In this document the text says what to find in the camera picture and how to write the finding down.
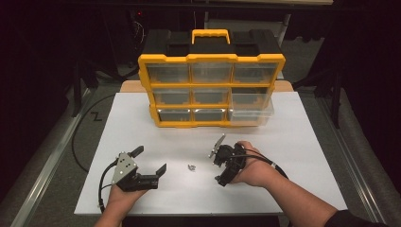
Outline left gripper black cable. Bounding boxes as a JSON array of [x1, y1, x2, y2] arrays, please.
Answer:
[[97, 159, 120, 213]]

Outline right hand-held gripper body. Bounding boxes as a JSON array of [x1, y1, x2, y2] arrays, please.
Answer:
[[207, 133, 248, 185]]

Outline clear plastic drawer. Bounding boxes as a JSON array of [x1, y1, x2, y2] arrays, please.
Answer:
[[227, 93, 275, 127]]

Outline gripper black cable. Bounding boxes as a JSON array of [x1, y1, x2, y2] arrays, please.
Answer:
[[229, 148, 288, 180], [97, 159, 120, 213]]

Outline white table sheet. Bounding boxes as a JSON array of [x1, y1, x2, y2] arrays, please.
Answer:
[[74, 91, 349, 217]]

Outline black device with red light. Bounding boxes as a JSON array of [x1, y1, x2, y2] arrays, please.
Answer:
[[126, 9, 149, 69]]

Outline aluminium frame rail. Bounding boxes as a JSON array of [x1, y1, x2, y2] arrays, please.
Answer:
[[9, 88, 96, 227], [316, 96, 387, 225]]

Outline thin black floor cable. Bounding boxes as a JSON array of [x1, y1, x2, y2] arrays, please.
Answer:
[[71, 93, 117, 173]]

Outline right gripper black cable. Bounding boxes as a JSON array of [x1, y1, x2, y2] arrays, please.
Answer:
[[229, 148, 288, 180]]

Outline person's left hand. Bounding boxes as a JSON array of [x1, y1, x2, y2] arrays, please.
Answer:
[[107, 183, 149, 207]]

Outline grid of clear drawers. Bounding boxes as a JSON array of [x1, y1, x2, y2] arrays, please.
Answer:
[[146, 61, 280, 122]]

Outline person's right hand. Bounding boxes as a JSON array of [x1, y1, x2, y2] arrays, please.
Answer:
[[231, 140, 279, 189]]

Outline yellow black organizer cabinet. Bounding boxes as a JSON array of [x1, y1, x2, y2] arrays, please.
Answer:
[[137, 28, 287, 129]]

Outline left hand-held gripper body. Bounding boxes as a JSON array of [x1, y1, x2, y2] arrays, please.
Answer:
[[111, 151, 160, 193]]

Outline black sleeve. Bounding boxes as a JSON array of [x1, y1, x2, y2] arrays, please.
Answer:
[[324, 209, 391, 227]]

